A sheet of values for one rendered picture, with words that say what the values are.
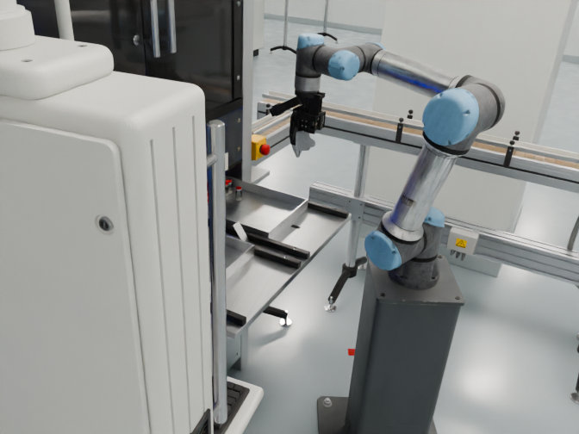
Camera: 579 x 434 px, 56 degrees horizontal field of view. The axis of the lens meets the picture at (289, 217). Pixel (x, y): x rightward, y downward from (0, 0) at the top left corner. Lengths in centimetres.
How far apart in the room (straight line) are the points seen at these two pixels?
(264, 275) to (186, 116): 88
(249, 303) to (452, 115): 66
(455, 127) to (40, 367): 92
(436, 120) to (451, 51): 170
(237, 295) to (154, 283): 75
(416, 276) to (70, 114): 122
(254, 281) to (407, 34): 187
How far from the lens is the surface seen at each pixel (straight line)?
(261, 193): 191
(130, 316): 70
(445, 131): 127
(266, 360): 252
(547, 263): 258
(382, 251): 149
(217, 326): 96
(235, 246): 160
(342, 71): 149
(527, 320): 307
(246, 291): 144
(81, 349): 80
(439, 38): 297
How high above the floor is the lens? 174
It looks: 29 degrees down
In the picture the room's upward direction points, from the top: 3 degrees clockwise
